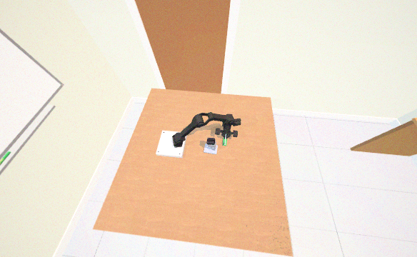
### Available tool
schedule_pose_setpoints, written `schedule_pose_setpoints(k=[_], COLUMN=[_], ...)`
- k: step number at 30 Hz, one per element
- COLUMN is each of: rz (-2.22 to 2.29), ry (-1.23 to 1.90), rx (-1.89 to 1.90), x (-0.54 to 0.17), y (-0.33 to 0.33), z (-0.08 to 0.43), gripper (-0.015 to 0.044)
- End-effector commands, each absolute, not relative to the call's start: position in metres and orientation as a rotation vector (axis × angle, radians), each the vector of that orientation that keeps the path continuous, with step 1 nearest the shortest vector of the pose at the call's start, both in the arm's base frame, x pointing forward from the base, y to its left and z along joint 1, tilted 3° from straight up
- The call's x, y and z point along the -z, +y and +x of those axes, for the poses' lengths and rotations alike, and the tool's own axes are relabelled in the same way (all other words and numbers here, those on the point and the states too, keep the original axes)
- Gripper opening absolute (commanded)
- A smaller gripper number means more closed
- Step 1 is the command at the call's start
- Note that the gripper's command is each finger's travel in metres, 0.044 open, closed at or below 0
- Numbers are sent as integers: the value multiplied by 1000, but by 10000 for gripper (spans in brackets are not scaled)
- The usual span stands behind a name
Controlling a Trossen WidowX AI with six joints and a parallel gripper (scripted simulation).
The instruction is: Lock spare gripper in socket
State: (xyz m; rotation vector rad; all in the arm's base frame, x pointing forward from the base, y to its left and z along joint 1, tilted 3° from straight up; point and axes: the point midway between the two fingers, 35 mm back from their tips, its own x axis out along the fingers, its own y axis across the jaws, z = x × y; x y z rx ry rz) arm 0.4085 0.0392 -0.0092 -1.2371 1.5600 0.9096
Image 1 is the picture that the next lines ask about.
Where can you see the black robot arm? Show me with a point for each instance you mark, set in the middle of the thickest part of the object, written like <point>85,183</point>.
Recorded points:
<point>197,122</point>

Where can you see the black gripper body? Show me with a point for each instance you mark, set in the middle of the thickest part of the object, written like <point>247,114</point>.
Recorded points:
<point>226,131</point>

